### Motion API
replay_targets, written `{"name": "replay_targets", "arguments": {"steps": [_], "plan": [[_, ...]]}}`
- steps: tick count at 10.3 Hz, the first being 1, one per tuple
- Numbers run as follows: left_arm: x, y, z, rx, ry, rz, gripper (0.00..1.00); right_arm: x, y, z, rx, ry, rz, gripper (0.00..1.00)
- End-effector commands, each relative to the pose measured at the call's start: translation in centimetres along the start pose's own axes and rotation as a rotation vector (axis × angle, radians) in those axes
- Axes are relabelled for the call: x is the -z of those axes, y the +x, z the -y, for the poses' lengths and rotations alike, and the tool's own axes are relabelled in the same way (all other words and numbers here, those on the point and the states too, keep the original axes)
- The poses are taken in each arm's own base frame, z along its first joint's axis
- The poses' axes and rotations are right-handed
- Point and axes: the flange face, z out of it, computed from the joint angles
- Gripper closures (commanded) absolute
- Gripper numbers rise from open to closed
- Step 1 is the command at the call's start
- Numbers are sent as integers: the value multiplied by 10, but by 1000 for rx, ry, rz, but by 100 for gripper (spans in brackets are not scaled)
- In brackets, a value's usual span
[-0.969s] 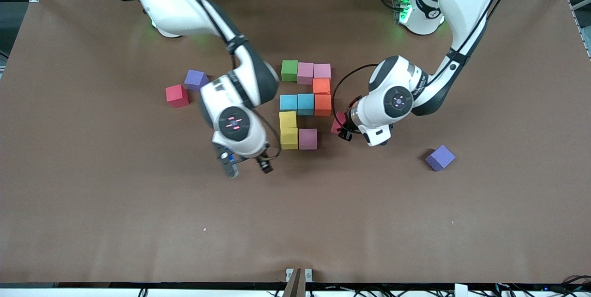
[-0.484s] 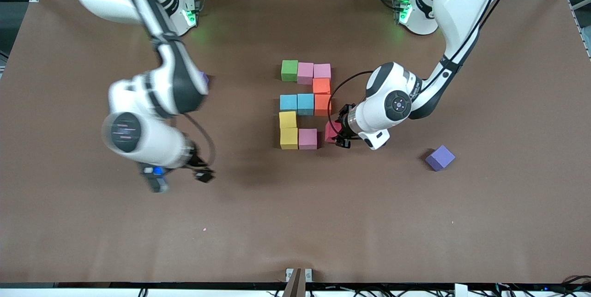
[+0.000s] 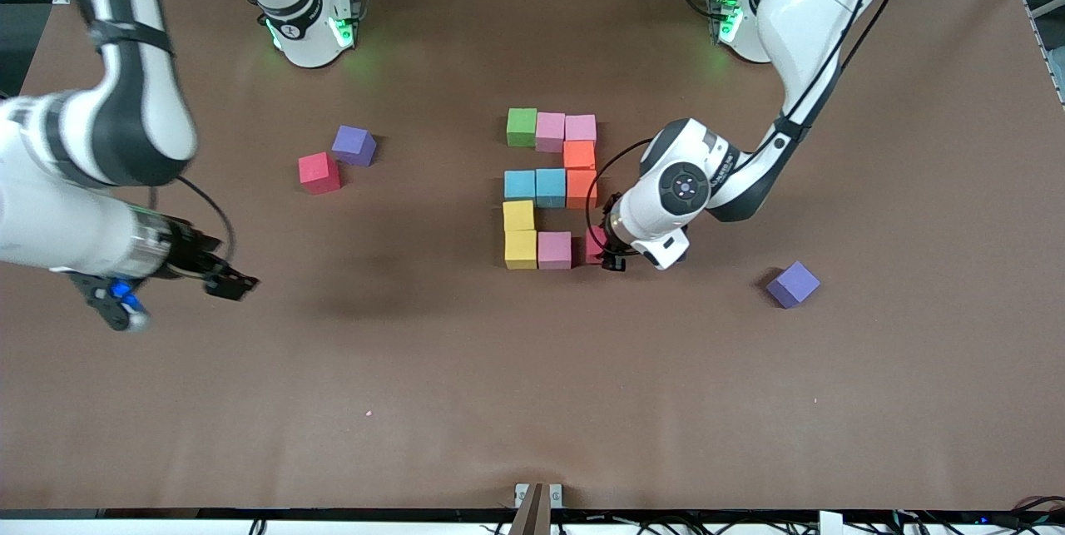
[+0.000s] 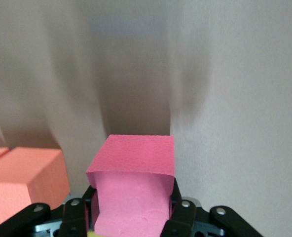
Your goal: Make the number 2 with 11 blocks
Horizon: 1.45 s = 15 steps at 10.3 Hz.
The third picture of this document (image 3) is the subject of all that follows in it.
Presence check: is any purple foam cube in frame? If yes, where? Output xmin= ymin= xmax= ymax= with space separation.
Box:
xmin=331 ymin=125 xmax=379 ymax=168
xmin=766 ymin=260 xmax=822 ymax=309

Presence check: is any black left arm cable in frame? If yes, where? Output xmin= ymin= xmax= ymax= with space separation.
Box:
xmin=584 ymin=138 xmax=658 ymax=257

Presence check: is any green foam cube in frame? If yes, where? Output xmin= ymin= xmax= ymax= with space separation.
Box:
xmin=506 ymin=107 xmax=538 ymax=148

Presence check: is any silver metal bracket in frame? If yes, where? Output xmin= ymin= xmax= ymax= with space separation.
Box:
xmin=513 ymin=483 xmax=564 ymax=509

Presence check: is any brown camera stand post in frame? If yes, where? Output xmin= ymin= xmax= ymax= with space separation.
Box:
xmin=508 ymin=483 xmax=552 ymax=535

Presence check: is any brown table cover sheet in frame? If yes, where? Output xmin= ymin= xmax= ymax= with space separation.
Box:
xmin=0 ymin=0 xmax=1065 ymax=511

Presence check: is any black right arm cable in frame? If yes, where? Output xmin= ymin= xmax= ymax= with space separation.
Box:
xmin=175 ymin=176 xmax=236 ymax=263

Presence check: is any black cable bundle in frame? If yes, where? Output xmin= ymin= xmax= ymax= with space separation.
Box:
xmin=1009 ymin=495 xmax=1065 ymax=529

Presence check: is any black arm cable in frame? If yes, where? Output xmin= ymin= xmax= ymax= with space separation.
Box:
xmin=175 ymin=176 xmax=236 ymax=263
xmin=584 ymin=138 xmax=658 ymax=257

